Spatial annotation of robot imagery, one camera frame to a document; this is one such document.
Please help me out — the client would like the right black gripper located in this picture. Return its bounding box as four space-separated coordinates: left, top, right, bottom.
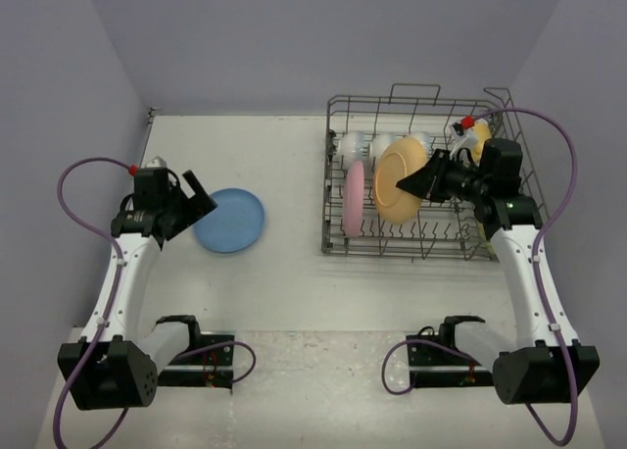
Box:
398 148 491 204

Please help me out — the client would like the orange yellow plate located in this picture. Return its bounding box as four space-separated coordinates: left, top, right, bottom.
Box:
373 137 427 225

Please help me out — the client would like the white bowl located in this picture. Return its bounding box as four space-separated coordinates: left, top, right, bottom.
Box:
408 131 433 157
336 130 366 166
368 132 399 163

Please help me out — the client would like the blue plate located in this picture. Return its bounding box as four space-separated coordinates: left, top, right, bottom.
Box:
192 187 265 254

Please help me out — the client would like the pink plate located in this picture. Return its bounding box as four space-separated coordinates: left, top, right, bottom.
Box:
342 161 364 237

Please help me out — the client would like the yellow mug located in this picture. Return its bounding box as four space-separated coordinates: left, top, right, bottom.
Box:
466 119 492 165

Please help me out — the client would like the light green mug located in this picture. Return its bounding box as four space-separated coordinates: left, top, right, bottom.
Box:
476 221 498 261

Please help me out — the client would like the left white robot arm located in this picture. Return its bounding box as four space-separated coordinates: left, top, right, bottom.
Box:
58 165 217 411

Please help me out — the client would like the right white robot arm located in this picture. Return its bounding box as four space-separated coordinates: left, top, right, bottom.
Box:
397 138 600 405

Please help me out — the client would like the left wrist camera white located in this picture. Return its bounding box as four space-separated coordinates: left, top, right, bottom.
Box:
127 156 168 176

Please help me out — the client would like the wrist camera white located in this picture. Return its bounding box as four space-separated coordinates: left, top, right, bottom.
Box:
449 116 479 158
127 156 168 176

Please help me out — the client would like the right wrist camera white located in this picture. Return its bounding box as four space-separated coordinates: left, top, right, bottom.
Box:
449 116 479 158

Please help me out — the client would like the grey wire dish rack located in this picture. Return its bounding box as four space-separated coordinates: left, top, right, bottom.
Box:
321 84 550 261

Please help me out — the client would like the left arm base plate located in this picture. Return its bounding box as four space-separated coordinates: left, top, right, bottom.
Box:
158 333 235 390

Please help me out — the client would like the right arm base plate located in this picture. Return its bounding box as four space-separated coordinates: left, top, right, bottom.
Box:
407 343 493 389

